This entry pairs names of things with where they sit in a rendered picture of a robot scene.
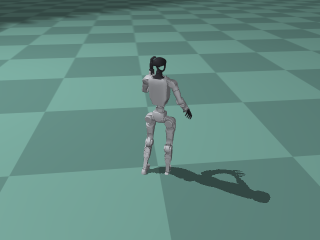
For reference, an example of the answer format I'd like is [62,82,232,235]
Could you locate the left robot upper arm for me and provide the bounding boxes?
[142,74,150,93]

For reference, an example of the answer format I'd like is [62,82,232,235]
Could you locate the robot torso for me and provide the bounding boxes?
[148,74,171,123]

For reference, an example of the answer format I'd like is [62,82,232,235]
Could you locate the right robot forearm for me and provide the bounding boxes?
[179,97,190,113]

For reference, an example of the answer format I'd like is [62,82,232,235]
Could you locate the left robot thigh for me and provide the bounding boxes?
[145,112,156,147]

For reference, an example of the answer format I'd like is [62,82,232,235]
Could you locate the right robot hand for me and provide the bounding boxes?
[183,109,192,119]

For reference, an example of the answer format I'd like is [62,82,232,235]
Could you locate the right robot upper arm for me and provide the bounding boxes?
[167,79,184,105]

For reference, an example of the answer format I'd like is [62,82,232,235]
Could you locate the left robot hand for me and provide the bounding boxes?
[149,56,156,75]

